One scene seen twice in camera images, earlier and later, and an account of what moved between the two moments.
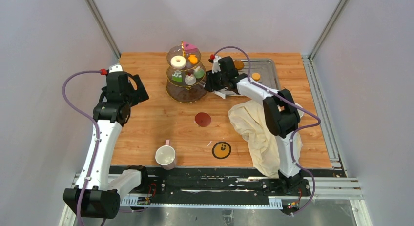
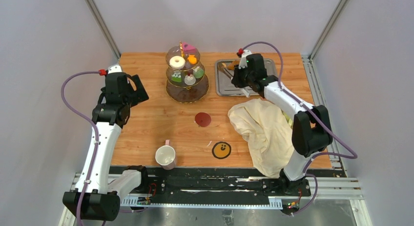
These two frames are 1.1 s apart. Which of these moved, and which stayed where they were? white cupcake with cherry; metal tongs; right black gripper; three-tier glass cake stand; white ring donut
Moved: metal tongs; right black gripper
Stayed: three-tier glass cake stand; white cupcake with cherry; white ring donut
